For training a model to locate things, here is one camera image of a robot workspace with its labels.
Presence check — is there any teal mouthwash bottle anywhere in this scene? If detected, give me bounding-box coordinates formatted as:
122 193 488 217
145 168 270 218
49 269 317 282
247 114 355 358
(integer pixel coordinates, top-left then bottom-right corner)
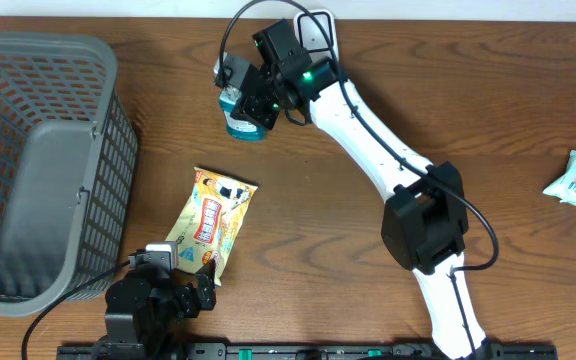
219 86 265 142

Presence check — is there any yellow wet wipes bag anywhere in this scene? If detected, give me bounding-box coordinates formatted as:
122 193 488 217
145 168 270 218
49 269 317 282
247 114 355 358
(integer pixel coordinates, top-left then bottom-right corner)
167 167 257 285

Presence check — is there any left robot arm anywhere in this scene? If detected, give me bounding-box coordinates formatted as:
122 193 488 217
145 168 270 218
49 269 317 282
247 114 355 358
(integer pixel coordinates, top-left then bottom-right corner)
95 250 216 360

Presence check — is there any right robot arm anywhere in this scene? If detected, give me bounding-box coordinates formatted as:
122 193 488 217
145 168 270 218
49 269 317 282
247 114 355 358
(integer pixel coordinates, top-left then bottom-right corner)
214 11 489 359

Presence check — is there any white barcode scanner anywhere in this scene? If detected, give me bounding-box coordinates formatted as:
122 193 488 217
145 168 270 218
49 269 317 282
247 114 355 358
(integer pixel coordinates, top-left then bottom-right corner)
293 9 339 62

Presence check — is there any grey plastic shopping basket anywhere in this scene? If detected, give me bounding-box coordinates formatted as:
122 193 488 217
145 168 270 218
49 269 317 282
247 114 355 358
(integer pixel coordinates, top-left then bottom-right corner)
0 31 138 317

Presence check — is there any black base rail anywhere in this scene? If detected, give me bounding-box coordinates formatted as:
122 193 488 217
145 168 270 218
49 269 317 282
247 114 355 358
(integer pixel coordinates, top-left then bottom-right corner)
56 341 560 360

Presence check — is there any right camera cable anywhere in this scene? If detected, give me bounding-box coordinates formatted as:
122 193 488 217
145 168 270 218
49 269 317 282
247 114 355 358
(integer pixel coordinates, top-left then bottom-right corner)
216 0 500 360

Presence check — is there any camera cable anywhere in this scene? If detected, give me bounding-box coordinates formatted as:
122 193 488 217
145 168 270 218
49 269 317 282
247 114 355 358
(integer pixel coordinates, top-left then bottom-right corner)
20 259 134 360
216 0 500 360

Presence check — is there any left camera cable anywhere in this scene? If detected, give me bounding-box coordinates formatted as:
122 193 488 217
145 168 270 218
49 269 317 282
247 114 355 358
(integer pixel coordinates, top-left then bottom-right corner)
20 259 134 360

